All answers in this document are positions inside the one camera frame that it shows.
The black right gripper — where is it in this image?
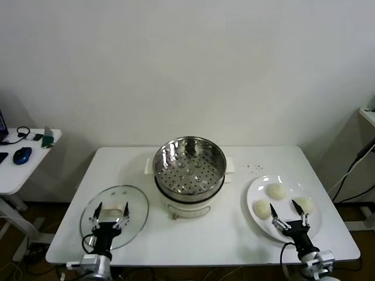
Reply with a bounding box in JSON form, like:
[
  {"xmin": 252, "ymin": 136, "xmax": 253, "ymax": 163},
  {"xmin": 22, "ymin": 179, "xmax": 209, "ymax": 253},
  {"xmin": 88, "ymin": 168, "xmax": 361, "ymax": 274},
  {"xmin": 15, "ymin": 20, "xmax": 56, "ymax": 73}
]
[{"xmin": 270, "ymin": 200, "xmax": 319, "ymax": 257}]

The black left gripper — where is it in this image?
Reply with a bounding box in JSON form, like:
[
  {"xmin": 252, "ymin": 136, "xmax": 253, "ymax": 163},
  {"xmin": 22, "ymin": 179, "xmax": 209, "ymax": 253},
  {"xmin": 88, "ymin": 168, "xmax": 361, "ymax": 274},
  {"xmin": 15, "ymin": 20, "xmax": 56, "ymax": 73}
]
[{"xmin": 88, "ymin": 201, "xmax": 130, "ymax": 255}]

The white steamed baozi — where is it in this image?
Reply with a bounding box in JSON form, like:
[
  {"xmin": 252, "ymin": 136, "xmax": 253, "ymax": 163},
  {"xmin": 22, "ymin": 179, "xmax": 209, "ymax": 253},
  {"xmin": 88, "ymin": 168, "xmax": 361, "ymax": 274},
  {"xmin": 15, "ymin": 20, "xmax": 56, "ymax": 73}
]
[
  {"xmin": 292, "ymin": 196, "xmax": 316, "ymax": 214},
  {"xmin": 265, "ymin": 183, "xmax": 287, "ymax": 201},
  {"xmin": 253, "ymin": 199, "xmax": 271, "ymax": 220}
]

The round glass pot lid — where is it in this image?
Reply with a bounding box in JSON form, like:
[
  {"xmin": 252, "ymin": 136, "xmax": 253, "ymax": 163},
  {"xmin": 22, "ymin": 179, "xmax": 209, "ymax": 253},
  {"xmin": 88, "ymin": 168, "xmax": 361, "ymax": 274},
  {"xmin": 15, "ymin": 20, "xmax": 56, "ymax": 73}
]
[{"xmin": 79, "ymin": 184, "xmax": 149, "ymax": 251}]

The perforated steel steamer basket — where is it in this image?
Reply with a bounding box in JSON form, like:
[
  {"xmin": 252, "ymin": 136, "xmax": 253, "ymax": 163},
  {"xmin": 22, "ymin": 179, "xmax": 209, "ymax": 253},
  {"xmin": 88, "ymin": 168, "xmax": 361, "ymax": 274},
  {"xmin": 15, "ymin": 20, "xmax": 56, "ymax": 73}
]
[{"xmin": 152, "ymin": 136, "xmax": 228, "ymax": 197}]

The large white plate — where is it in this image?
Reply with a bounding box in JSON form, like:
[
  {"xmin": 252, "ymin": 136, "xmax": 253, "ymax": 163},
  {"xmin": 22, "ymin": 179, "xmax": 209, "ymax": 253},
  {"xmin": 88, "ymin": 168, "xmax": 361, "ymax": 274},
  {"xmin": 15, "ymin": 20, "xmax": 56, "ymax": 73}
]
[{"xmin": 246, "ymin": 174, "xmax": 323, "ymax": 243}]

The white electric cooker pot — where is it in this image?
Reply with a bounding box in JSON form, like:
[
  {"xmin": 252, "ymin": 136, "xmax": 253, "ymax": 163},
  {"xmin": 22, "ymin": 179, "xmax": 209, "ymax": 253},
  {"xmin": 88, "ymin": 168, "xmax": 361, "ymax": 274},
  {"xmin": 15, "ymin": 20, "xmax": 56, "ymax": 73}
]
[{"xmin": 145, "ymin": 157, "xmax": 237, "ymax": 220}]

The green upright gadget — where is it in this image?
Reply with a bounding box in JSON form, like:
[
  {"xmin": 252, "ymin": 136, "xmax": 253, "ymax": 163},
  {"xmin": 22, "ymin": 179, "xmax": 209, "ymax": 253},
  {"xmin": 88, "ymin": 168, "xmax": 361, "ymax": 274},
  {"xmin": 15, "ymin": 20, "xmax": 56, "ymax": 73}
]
[{"xmin": 42, "ymin": 126, "xmax": 56, "ymax": 149}]

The white side table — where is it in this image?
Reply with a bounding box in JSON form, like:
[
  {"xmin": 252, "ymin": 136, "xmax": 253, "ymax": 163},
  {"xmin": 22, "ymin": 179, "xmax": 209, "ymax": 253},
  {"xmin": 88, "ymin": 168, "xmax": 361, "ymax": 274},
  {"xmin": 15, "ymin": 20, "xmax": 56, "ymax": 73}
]
[{"xmin": 0, "ymin": 128, "xmax": 63, "ymax": 261}]

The blue computer mouse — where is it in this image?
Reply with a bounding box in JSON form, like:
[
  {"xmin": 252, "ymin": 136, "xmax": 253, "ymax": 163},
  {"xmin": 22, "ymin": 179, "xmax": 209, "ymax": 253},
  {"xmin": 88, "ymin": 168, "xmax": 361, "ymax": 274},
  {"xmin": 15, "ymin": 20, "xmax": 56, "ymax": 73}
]
[{"xmin": 12, "ymin": 147, "xmax": 32, "ymax": 165}]

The white shelf table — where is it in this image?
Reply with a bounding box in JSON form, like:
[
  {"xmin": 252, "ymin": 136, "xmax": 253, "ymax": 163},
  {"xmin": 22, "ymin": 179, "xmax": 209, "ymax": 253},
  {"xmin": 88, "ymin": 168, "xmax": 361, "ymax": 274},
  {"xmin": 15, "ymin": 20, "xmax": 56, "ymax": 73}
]
[{"xmin": 359, "ymin": 107, "xmax": 375, "ymax": 131}]

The laptop computer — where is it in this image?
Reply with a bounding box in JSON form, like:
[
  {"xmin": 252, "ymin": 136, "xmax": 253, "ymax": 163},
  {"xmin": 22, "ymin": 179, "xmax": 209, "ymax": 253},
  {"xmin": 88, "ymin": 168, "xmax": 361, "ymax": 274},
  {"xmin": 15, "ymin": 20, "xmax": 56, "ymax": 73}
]
[{"xmin": 0, "ymin": 109, "xmax": 9, "ymax": 143}]

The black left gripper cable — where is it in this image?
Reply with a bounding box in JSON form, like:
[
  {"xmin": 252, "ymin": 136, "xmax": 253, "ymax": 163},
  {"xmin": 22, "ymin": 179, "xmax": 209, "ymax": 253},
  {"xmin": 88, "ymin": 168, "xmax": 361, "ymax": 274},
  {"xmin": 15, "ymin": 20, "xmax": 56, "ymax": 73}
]
[{"xmin": 81, "ymin": 234, "xmax": 99, "ymax": 255}]

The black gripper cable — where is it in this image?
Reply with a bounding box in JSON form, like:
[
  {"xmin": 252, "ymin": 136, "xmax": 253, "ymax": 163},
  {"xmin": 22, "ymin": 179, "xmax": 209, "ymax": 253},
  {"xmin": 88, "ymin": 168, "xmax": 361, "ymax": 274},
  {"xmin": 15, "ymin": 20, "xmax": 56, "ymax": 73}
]
[
  {"xmin": 280, "ymin": 242, "xmax": 298, "ymax": 281},
  {"xmin": 81, "ymin": 234, "xmax": 99, "ymax": 255}
]

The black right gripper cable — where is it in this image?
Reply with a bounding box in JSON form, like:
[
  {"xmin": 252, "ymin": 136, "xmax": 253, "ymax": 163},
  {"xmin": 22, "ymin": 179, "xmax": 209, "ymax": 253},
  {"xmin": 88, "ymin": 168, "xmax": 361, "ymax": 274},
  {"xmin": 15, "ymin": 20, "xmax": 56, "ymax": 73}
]
[{"xmin": 280, "ymin": 242, "xmax": 298, "ymax": 281}]

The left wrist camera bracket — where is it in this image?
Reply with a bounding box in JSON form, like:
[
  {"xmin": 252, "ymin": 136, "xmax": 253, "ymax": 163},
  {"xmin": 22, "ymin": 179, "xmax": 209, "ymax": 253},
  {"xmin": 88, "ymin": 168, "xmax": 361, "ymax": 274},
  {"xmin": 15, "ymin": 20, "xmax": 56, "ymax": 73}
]
[{"xmin": 66, "ymin": 253, "xmax": 100, "ymax": 270}]

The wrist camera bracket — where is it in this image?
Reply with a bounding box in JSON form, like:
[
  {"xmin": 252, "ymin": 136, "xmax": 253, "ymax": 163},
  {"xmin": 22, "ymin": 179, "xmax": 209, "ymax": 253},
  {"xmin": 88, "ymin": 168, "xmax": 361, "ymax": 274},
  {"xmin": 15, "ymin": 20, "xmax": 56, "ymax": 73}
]
[
  {"xmin": 303, "ymin": 249, "xmax": 335, "ymax": 269},
  {"xmin": 66, "ymin": 253, "xmax": 100, "ymax": 270}
]

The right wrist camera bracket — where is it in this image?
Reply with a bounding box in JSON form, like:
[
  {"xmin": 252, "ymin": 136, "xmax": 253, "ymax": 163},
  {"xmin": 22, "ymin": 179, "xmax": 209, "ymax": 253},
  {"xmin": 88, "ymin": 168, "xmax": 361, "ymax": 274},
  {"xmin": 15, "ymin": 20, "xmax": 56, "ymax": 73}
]
[{"xmin": 303, "ymin": 249, "xmax": 335, "ymax": 269}]

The black power cable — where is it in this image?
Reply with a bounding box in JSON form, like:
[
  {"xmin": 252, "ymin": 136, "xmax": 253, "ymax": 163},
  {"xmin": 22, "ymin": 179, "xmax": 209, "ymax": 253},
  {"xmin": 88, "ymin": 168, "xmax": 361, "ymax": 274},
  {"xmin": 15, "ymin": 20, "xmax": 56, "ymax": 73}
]
[{"xmin": 330, "ymin": 137, "xmax": 375, "ymax": 204}]

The black looped cable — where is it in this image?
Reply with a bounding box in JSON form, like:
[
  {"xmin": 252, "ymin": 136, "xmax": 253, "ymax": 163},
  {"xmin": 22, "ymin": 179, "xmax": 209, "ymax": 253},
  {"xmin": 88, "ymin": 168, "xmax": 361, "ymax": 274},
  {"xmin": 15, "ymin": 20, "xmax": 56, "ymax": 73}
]
[{"xmin": 0, "ymin": 126, "xmax": 32, "ymax": 146}]

